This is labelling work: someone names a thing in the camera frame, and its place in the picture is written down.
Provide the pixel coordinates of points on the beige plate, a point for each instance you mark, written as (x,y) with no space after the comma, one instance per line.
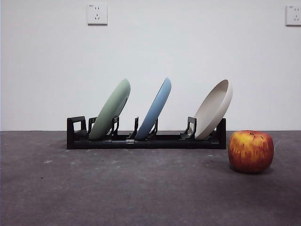
(211,113)

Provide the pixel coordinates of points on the red yellow apple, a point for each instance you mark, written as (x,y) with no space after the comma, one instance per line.
(251,151)

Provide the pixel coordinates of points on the green plate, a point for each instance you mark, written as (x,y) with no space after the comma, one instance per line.
(110,108)

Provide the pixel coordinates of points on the white wall socket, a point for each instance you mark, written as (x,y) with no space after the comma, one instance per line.
(97,14)
(294,15)

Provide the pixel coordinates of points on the black plate rack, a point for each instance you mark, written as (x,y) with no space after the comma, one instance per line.
(164,144)

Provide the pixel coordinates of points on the blue plate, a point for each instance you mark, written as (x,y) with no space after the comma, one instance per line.
(155,108)

